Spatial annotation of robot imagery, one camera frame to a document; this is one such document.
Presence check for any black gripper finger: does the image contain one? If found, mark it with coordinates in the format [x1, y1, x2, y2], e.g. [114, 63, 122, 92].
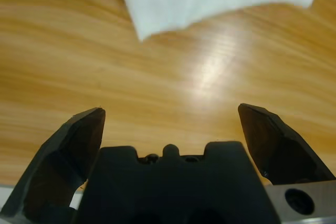
[237, 103, 336, 186]
[1, 107, 107, 220]

